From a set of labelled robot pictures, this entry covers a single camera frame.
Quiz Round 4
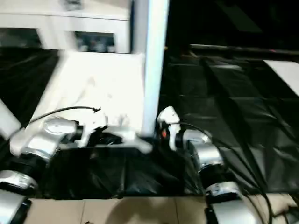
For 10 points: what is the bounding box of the black backdrop cloth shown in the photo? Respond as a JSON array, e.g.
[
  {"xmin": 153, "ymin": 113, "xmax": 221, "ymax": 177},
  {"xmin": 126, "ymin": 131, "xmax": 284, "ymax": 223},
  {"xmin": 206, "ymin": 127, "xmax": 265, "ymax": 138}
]
[{"xmin": 129, "ymin": 0, "xmax": 299, "ymax": 54}]

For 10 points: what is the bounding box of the dark object on cabinet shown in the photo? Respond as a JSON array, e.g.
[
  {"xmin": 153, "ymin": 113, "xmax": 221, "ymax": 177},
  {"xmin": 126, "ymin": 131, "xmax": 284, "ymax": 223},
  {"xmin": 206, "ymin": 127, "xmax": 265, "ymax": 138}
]
[{"xmin": 64, "ymin": 0, "xmax": 83, "ymax": 12}]

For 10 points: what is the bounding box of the black glossy mat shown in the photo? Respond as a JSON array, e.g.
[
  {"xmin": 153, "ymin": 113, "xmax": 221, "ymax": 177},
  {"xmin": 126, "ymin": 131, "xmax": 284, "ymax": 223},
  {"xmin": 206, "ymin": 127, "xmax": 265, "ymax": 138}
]
[{"xmin": 0, "ymin": 46, "xmax": 299, "ymax": 200}]

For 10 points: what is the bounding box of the white glass-door cabinet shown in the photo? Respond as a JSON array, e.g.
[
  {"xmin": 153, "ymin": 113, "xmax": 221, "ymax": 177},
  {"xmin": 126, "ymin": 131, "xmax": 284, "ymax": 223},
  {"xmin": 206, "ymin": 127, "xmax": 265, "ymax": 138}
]
[{"xmin": 0, "ymin": 0, "xmax": 132, "ymax": 54}]

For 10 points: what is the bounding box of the white flat panel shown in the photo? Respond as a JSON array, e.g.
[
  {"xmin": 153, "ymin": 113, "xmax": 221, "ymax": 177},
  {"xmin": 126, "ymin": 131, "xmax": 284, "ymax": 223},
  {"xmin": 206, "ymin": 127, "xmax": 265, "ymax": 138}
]
[{"xmin": 263, "ymin": 59, "xmax": 299, "ymax": 98}]

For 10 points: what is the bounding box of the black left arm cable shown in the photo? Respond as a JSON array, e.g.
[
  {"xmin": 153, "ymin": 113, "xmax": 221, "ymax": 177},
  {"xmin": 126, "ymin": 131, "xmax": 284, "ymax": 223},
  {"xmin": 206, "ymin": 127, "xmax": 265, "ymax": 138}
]
[{"xmin": 20, "ymin": 105, "xmax": 101, "ymax": 134}]

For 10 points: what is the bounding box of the black horizontal bar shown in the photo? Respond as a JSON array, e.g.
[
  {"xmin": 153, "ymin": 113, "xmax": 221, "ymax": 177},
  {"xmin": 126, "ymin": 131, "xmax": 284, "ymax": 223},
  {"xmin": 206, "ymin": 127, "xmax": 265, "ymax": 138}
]
[{"xmin": 190, "ymin": 44, "xmax": 299, "ymax": 54}]

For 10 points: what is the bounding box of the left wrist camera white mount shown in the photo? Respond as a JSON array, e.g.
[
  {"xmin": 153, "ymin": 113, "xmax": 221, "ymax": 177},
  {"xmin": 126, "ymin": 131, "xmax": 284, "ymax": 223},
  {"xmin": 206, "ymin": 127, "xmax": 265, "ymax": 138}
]
[{"xmin": 80, "ymin": 111, "xmax": 110, "ymax": 148}]

